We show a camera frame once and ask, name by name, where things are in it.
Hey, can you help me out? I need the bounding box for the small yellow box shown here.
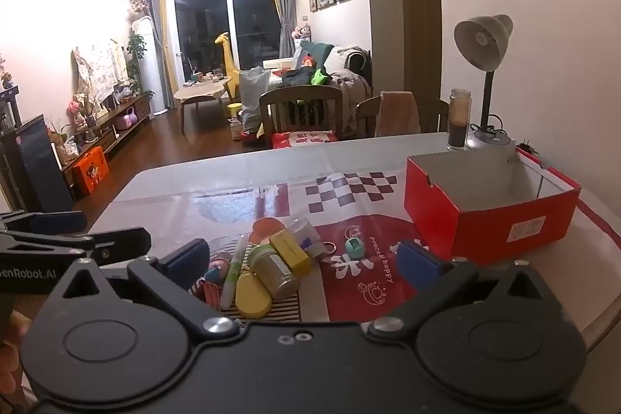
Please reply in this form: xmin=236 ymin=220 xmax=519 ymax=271
xmin=268 ymin=230 xmax=311 ymax=276

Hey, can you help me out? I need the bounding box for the black cabinet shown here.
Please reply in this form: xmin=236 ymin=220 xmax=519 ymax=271
xmin=0 ymin=87 xmax=76 ymax=213

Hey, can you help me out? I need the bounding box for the red printed cushion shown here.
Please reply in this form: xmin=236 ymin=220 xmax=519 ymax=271
xmin=269 ymin=130 xmax=339 ymax=149

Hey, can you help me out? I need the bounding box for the sofa with blankets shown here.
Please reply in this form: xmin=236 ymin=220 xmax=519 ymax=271
xmin=264 ymin=40 xmax=374 ymax=133

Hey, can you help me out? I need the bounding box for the orange cardboard box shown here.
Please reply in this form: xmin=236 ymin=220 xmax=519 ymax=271
xmin=72 ymin=146 xmax=111 ymax=196

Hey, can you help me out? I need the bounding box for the grey desk lamp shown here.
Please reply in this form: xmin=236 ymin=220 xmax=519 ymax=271
xmin=453 ymin=14 xmax=517 ymax=153

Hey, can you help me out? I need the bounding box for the person's left hand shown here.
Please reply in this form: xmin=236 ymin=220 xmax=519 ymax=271
xmin=0 ymin=310 xmax=32 ymax=395

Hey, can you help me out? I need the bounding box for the red cardboard box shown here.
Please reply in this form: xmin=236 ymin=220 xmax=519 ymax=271
xmin=404 ymin=146 xmax=621 ymax=269

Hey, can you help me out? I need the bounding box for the grey yellow curtain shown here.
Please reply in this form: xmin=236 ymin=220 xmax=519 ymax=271
xmin=146 ymin=0 xmax=176 ymax=109
xmin=269 ymin=0 xmax=298 ymax=61

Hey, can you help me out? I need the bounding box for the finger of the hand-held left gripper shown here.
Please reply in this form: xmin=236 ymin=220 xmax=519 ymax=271
xmin=0 ymin=227 xmax=152 ymax=267
xmin=0 ymin=210 xmax=88 ymax=234

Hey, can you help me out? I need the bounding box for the teal egg-shaped toy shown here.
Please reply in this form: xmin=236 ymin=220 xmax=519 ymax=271
xmin=342 ymin=236 xmax=364 ymax=260

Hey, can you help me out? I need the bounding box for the clear plastic bag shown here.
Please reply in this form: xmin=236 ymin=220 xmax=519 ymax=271
xmin=239 ymin=67 xmax=272 ymax=133

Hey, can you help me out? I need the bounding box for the brown wooden door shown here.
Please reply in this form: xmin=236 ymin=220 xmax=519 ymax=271
xmin=394 ymin=0 xmax=443 ymax=104

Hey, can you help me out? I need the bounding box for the wooden slatted chair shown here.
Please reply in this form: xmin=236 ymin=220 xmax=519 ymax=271
xmin=258 ymin=85 xmax=344 ymax=148

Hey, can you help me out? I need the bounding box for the orange round lid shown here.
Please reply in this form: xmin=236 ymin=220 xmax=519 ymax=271
xmin=250 ymin=217 xmax=288 ymax=245

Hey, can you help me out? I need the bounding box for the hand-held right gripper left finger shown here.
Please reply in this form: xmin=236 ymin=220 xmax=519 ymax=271
xmin=46 ymin=238 xmax=241 ymax=342

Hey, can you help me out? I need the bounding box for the clear plastic container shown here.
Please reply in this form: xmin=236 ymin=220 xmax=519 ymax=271
xmin=288 ymin=217 xmax=327 ymax=260

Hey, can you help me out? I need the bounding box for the red binder clip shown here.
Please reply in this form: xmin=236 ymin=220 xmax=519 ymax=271
xmin=201 ymin=281 xmax=224 ymax=310

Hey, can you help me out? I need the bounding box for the yellow giraffe toy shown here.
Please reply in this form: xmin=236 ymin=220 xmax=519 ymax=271
xmin=215 ymin=32 xmax=242 ymax=99

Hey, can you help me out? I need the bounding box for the glass jar with dark contents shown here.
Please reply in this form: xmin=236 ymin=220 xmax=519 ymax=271
xmin=446 ymin=88 xmax=472 ymax=152

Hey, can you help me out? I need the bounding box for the pink towel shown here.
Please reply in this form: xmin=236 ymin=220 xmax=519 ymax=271
xmin=375 ymin=91 xmax=422 ymax=137

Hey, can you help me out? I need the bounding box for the wooden TV cabinet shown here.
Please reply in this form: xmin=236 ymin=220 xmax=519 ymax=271
xmin=61 ymin=94 xmax=152 ymax=163

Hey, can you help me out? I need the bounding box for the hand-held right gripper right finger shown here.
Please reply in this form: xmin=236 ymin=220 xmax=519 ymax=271
xmin=368 ymin=241 xmax=560 ymax=341

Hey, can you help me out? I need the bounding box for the wooden coffee table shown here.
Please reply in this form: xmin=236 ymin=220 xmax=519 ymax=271
xmin=173 ymin=76 xmax=234 ymax=133

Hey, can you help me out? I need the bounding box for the white standing air conditioner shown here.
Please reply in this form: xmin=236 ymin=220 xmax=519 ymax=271
xmin=132 ymin=16 xmax=168 ymax=114

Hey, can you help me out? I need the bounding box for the green potted plant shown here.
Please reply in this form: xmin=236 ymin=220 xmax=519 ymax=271
xmin=125 ymin=33 xmax=149 ymax=95

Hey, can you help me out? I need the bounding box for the clear jar with green lid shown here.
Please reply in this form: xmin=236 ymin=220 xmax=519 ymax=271
xmin=247 ymin=244 xmax=300 ymax=301

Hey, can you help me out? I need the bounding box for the glass balcony door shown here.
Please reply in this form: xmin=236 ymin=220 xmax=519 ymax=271
xmin=172 ymin=0 xmax=282 ymax=85

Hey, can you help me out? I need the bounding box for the green and white marker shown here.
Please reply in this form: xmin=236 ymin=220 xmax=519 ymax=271
xmin=219 ymin=236 xmax=248 ymax=310

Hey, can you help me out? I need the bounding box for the yellow oval case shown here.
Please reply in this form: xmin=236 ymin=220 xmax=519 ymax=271
xmin=234 ymin=271 xmax=273 ymax=319

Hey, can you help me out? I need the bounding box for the printed cloth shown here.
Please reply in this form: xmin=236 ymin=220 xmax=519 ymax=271
xmin=72 ymin=38 xmax=131 ymax=104

